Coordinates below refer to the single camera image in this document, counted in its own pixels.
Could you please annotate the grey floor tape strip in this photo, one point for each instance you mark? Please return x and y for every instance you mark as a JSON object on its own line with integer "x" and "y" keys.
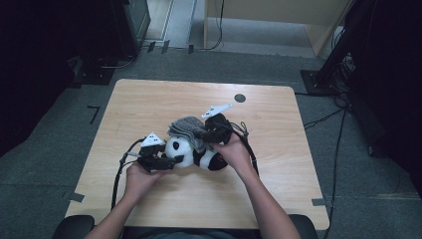
{"x": 74, "y": 196}
{"x": 319, "y": 201}

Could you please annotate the black metal stand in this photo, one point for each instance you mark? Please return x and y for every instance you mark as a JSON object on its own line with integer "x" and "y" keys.
{"x": 335, "y": 59}

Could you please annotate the dark cabinet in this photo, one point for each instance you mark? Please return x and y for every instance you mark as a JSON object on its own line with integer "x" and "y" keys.
{"x": 132, "y": 26}

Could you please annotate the dark round table grommet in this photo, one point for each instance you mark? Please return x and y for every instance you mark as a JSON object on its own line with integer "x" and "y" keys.
{"x": 240, "y": 98}

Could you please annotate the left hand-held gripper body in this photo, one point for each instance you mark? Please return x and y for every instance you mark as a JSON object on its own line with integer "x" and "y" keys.
{"x": 149, "y": 156}

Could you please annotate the panda plush toy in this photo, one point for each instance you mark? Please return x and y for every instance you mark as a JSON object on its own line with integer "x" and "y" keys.
{"x": 182, "y": 156}

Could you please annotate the person's right hand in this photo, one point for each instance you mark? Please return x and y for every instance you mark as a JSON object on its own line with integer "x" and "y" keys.
{"x": 237, "y": 154}

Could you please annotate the light wooden cabinet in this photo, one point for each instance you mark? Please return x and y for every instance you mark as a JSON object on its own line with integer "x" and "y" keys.
{"x": 265, "y": 10}

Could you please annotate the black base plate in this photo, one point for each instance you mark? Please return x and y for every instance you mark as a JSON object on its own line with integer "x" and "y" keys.
{"x": 93, "y": 75}

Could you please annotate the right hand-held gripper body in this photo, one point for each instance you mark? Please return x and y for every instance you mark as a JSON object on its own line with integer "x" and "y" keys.
{"x": 219, "y": 129}

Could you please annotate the person's left hand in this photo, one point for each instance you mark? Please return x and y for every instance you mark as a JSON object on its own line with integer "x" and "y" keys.
{"x": 141, "y": 182}

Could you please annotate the black angled floor tape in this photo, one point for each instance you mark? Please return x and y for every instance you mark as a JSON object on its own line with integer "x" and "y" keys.
{"x": 95, "y": 112}

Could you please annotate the grey cloth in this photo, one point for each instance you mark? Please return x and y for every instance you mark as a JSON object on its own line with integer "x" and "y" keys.
{"x": 187, "y": 127}

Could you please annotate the person's clothing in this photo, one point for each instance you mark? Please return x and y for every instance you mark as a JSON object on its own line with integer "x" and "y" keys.
{"x": 185, "y": 234}

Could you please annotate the dark curtain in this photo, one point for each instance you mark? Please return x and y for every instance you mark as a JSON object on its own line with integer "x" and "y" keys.
{"x": 40, "y": 66}
{"x": 394, "y": 83}

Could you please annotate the black chair armrest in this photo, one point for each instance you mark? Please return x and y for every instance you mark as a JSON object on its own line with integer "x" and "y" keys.
{"x": 73, "y": 227}
{"x": 307, "y": 227}

